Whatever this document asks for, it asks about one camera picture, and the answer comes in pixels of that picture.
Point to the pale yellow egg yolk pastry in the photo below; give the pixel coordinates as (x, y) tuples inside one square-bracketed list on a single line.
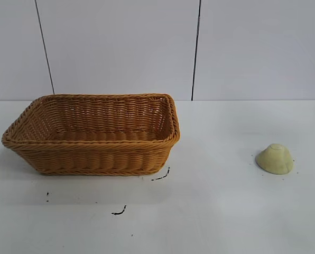
[(275, 161)]

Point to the brown woven wicker basket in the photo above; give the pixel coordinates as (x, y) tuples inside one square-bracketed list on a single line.
[(94, 158)]

